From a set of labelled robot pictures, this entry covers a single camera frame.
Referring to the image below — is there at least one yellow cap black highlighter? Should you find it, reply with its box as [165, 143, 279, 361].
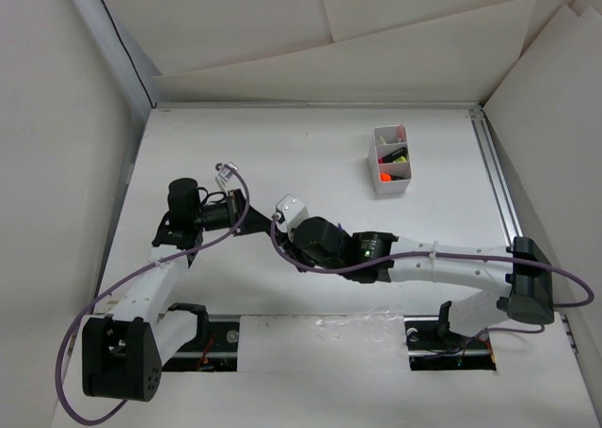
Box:
[378, 147, 407, 164]

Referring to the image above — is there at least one orange tip black highlighter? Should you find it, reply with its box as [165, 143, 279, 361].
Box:
[379, 173, 405, 182]

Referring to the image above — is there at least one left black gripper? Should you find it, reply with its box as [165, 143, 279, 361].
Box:
[193, 189, 277, 237]

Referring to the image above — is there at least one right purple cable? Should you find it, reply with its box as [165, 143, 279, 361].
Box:
[270, 211, 594, 358]

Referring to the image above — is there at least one pink clear pen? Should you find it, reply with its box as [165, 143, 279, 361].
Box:
[397, 124, 407, 143]

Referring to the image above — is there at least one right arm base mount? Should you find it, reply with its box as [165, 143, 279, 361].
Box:
[404, 301, 497, 372]

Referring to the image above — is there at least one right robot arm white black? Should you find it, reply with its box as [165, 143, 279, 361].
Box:
[280, 216, 555, 347]

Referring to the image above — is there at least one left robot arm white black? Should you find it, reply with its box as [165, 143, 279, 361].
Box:
[82, 178, 270, 402]

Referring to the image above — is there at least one white compartment pen holder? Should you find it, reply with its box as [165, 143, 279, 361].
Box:
[367, 124, 412, 196]

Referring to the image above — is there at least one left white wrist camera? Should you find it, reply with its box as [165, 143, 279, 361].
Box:
[215, 162, 238, 192]

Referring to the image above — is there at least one pink cap black highlighter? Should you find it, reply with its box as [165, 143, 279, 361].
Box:
[378, 151, 404, 164]

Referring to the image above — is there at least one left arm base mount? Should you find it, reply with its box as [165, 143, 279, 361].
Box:
[163, 303, 241, 373]

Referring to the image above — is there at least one aluminium rail right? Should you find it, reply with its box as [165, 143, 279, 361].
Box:
[468, 105, 523, 246]

